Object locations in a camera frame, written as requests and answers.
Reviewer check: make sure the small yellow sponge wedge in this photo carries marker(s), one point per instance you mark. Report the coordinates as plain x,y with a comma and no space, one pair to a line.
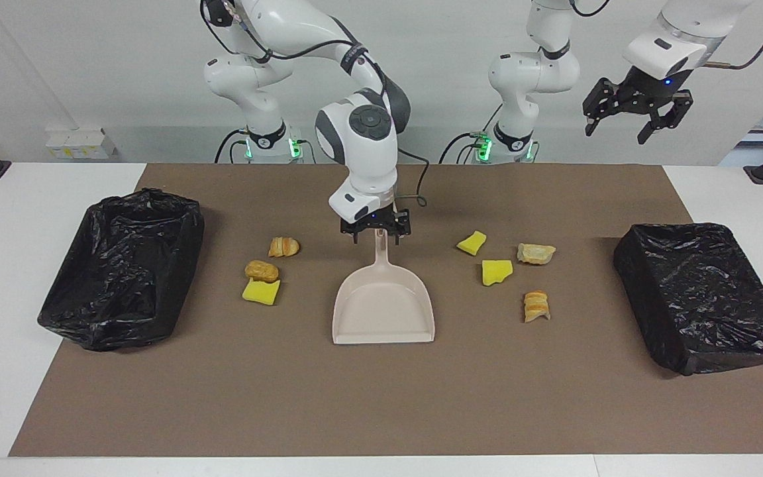
471,243

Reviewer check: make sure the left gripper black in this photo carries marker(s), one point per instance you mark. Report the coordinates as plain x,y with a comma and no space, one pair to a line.
646,89

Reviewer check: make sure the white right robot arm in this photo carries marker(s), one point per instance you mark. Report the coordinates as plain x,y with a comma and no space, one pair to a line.
368,165

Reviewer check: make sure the black bag lined bin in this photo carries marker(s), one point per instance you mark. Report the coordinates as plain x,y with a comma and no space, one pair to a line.
699,298
123,265

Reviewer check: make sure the elongated striped croissant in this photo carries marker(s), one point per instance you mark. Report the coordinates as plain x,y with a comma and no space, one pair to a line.
536,306

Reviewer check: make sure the pale bread chunk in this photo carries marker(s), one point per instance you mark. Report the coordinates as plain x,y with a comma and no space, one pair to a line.
536,253

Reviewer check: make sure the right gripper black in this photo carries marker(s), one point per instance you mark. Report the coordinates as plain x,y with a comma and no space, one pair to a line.
381,222

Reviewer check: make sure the round striped croissant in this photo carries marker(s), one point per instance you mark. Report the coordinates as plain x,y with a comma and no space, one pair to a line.
283,247

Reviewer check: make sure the brown bread bun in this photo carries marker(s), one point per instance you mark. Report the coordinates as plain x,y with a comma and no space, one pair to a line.
261,270

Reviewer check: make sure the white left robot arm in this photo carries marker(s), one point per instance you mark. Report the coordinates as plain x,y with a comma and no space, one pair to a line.
534,73

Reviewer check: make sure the white wall socket box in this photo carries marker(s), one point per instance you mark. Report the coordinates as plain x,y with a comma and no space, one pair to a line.
80,144

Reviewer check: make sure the rectangular yellow sponge piece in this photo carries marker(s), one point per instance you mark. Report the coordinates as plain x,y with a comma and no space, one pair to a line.
261,292

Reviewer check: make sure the notched yellow sponge piece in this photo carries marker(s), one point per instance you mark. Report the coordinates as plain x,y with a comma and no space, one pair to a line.
495,272

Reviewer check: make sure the beige plastic dustpan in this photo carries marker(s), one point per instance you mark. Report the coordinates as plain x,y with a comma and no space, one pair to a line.
381,311

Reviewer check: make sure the large brown paper mat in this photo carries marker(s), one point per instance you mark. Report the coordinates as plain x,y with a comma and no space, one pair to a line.
381,397

